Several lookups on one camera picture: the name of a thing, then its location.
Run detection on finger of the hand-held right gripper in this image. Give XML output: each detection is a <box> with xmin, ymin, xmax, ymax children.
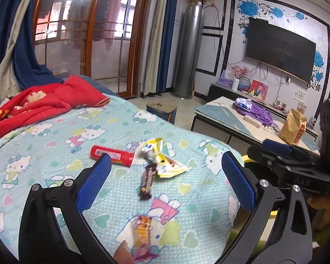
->
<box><xmin>247</xmin><ymin>139</ymin><xmax>293</xmax><ymax>166</ymax></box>

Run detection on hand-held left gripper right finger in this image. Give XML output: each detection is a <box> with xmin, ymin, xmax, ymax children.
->
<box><xmin>214</xmin><ymin>151</ymin><xmax>313</xmax><ymax>264</ymax></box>

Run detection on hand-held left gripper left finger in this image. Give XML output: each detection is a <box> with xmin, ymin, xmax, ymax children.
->
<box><xmin>18</xmin><ymin>152</ymin><xmax>116</xmax><ymax>264</ymax></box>

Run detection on dark snack bar wrapper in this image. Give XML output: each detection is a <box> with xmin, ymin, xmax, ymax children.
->
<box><xmin>139</xmin><ymin>163</ymin><xmax>157</xmax><ymax>200</ymax></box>

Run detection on yellow snack wrapper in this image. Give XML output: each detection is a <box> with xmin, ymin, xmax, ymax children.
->
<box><xmin>141</xmin><ymin>137</ymin><xmax>192</xmax><ymax>179</ymax></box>

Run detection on person's right hand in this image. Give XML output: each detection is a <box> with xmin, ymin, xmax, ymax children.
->
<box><xmin>308</xmin><ymin>196</ymin><xmax>330</xmax><ymax>230</ymax></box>

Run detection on person's left hand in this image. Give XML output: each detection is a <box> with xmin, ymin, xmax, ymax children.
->
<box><xmin>113</xmin><ymin>240</ymin><xmax>135</xmax><ymax>264</ymax></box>

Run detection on brown paper bag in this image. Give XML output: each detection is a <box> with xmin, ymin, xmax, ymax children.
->
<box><xmin>278</xmin><ymin>108</ymin><xmax>308</xmax><ymax>146</ymax></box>

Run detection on red cylindrical tube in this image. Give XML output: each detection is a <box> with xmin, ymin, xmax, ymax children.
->
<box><xmin>89</xmin><ymin>144</ymin><xmax>135</xmax><ymax>168</ymax></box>

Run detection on white power strip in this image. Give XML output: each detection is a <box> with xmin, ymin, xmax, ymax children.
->
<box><xmin>243</xmin><ymin>115</ymin><xmax>263</xmax><ymax>128</ymax></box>

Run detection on purple bag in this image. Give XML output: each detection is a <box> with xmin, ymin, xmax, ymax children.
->
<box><xmin>232</xmin><ymin>102</ymin><xmax>278</xmax><ymax>127</ymax></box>

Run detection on white blue tissue packet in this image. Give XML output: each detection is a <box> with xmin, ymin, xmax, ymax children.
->
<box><xmin>235</xmin><ymin>97</ymin><xmax>253</xmax><ymax>110</ymax></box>

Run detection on colourful painting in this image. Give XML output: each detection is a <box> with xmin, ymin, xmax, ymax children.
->
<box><xmin>249</xmin><ymin>79</ymin><xmax>269</xmax><ymax>101</ymax></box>

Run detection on cartoon printed bed sheet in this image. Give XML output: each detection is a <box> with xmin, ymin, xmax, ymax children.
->
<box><xmin>0</xmin><ymin>96</ymin><xmax>245</xmax><ymax>264</ymax></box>

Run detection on coffee table with drawers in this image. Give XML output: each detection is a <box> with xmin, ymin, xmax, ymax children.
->
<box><xmin>191</xmin><ymin>96</ymin><xmax>321</xmax><ymax>154</ymax></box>

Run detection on person's green clothing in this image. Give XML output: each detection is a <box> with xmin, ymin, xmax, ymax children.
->
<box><xmin>312</xmin><ymin>224</ymin><xmax>330</xmax><ymax>252</ymax></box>

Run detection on round ornament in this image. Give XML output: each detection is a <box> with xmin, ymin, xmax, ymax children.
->
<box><xmin>239</xmin><ymin>77</ymin><xmax>251</xmax><ymax>92</ymax></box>

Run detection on colourful candy wrapper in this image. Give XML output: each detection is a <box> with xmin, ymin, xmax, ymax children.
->
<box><xmin>130</xmin><ymin>215</ymin><xmax>160</xmax><ymax>262</ymax></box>

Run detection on dark television cabinet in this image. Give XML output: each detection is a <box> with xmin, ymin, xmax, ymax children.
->
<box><xmin>207</xmin><ymin>82</ymin><xmax>319</xmax><ymax>141</ymax></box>

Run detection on purple box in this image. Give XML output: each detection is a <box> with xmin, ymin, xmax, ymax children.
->
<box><xmin>218</xmin><ymin>70</ymin><xmax>233</xmax><ymax>88</ymax></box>

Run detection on red flower branches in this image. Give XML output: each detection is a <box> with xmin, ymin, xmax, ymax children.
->
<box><xmin>229</xmin><ymin>64</ymin><xmax>251</xmax><ymax>80</ymax></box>

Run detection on red flowered blanket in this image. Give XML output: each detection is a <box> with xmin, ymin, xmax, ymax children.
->
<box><xmin>0</xmin><ymin>75</ymin><xmax>110</xmax><ymax>145</ymax></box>

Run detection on blue stool with cardboard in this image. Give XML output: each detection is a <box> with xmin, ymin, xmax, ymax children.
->
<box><xmin>146</xmin><ymin>100</ymin><xmax>178</xmax><ymax>125</ymax></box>

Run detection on silver tower air conditioner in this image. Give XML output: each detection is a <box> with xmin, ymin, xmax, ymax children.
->
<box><xmin>173</xmin><ymin>0</ymin><xmax>204</xmax><ymax>99</ymax></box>

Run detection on blue curtain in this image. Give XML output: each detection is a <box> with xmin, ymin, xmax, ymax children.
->
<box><xmin>0</xmin><ymin>0</ymin><xmax>64</xmax><ymax>94</ymax></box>
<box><xmin>155</xmin><ymin>0</ymin><xmax>180</xmax><ymax>95</ymax></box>

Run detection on beige curtain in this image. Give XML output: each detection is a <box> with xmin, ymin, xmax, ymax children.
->
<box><xmin>0</xmin><ymin>0</ymin><xmax>48</xmax><ymax>101</ymax></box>
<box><xmin>140</xmin><ymin>0</ymin><xmax>171</xmax><ymax>97</ymax></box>

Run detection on wooden glass sliding door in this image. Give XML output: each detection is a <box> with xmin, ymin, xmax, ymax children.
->
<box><xmin>33</xmin><ymin>0</ymin><xmax>152</xmax><ymax>97</ymax></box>

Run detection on white paper wall note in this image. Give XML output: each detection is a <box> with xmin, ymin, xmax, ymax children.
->
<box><xmin>294</xmin><ymin>87</ymin><xmax>307</xmax><ymax>101</ymax></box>

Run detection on black wall television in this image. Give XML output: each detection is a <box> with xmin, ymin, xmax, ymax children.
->
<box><xmin>245</xmin><ymin>17</ymin><xmax>317</xmax><ymax>84</ymax></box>

